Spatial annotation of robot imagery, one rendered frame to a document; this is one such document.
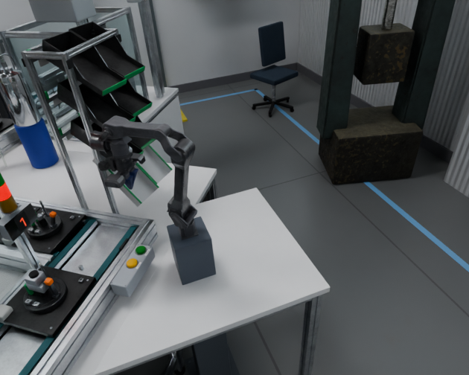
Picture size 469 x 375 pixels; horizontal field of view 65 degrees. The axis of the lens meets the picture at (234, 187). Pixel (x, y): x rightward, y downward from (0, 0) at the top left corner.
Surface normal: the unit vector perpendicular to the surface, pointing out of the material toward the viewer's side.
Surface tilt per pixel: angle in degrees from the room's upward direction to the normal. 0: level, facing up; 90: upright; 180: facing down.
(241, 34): 90
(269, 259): 0
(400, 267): 0
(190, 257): 90
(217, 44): 90
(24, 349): 0
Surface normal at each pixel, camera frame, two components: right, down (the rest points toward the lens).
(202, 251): 0.36, 0.54
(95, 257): -0.06, -0.80
